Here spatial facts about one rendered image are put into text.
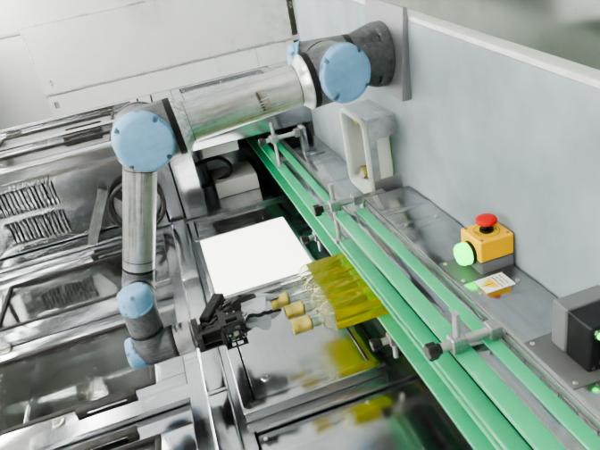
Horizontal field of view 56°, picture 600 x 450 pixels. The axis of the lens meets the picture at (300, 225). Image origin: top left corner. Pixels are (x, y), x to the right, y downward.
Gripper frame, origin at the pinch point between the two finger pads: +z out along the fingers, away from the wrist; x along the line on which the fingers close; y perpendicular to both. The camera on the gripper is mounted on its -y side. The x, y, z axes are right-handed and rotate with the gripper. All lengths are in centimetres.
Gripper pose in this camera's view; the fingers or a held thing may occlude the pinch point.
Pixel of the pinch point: (274, 303)
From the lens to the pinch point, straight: 137.4
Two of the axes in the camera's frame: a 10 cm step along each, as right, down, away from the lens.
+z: 9.4, -2.8, 1.7
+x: -1.7, -8.7, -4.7
